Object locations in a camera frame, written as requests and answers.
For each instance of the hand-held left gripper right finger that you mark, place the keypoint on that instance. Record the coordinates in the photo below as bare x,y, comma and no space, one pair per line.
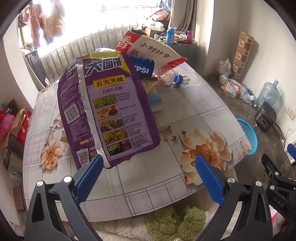
209,178

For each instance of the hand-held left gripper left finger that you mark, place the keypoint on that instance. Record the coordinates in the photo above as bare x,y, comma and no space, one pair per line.
89,176

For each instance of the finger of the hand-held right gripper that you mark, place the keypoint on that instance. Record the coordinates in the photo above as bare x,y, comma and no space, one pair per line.
270,168

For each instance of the blue plastic basket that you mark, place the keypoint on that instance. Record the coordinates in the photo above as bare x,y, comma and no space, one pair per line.
249,136

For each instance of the purple snack bag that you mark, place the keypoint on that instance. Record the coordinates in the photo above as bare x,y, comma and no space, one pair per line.
111,111

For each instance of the yellow snack packet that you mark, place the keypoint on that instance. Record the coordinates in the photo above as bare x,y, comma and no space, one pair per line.
149,85

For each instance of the clear bottle with blue label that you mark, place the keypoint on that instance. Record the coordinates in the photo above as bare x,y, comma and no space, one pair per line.
142,68

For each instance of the red and white snack bag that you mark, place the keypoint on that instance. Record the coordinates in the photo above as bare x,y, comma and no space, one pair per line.
150,47

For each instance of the dark grey rice cooker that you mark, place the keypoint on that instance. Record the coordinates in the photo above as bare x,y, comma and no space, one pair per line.
266,115

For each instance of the green plush rug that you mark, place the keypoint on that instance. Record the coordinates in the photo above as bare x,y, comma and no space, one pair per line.
175,222

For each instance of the large clear water jug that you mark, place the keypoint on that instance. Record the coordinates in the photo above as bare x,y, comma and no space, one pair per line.
269,91

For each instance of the pile of plastic packets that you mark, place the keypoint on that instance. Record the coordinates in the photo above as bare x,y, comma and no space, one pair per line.
235,89

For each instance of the brown paper bag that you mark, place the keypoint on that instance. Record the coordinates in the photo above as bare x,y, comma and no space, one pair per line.
19,124

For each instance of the blue tissue box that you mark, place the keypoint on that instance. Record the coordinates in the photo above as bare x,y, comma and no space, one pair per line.
154,100

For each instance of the pink bag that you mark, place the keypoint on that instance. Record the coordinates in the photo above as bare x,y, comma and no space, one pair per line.
7,127

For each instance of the white plastic bag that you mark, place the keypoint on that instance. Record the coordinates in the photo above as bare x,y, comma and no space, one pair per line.
223,67

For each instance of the patterned roll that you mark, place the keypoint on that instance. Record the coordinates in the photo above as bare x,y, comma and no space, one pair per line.
242,55

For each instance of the grey cabinet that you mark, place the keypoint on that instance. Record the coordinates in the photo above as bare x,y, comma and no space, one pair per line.
187,53

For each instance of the metal window railing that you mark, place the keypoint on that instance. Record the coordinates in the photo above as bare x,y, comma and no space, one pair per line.
76,48

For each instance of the purple cup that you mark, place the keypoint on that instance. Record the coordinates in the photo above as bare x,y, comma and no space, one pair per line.
190,36

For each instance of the blue detergent bottle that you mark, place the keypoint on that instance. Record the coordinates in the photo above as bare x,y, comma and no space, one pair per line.
170,36

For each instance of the hanging pink clothes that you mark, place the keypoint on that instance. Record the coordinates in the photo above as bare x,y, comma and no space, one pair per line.
46,23

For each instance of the grey curtain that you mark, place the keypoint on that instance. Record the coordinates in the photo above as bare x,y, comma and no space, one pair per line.
182,14

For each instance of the wall socket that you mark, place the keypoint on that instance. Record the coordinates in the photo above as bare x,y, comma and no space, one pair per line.
291,112

